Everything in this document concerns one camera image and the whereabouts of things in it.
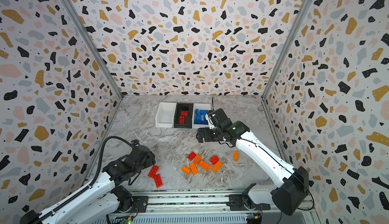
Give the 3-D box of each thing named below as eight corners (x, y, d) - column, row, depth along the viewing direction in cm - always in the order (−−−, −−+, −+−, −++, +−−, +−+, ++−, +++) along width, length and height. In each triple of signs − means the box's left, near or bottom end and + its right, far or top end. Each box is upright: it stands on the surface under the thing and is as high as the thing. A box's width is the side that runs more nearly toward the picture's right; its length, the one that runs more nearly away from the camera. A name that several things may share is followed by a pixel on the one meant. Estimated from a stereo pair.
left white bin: (157, 128, 104) (154, 122, 98) (161, 109, 116) (159, 102, 110) (173, 128, 105) (171, 122, 99) (176, 109, 116) (175, 102, 110)
